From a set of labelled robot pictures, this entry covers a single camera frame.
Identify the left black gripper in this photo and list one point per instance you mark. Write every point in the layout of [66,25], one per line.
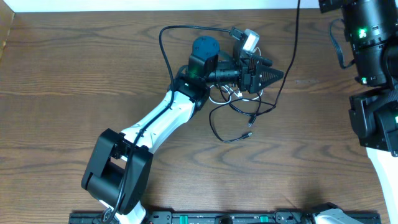
[249,76]

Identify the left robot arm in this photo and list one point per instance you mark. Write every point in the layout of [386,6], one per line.
[119,166]

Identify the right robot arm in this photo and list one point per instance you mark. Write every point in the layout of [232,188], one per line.
[370,26]

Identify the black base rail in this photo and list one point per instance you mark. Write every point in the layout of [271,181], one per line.
[164,217]

